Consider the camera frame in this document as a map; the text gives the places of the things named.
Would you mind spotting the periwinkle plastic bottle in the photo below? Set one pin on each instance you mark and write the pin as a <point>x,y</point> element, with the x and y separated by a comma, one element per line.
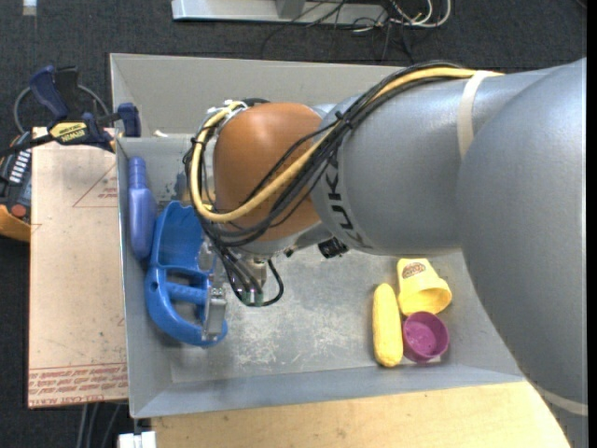
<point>141,213</point>

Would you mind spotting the yellow plastic cup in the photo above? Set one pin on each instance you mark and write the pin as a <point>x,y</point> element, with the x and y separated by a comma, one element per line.
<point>422,292</point>

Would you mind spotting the grey metal bin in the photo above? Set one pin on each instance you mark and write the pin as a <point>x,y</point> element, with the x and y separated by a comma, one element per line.
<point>303,334</point>

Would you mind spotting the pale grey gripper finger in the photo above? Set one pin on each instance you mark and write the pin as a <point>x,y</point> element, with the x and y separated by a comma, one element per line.
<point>215,317</point>

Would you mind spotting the brown cardboard board red print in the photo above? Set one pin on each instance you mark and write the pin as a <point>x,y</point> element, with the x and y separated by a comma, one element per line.
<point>74,259</point>

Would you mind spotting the yellow toy corn cob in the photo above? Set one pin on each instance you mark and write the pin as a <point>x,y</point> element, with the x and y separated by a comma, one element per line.
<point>387,325</point>

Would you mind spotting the purple plastic cup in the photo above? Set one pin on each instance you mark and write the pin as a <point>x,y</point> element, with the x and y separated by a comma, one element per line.
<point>424,336</point>

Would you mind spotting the blue plastic scoop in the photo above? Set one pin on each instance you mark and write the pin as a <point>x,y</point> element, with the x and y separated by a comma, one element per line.
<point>175,245</point>

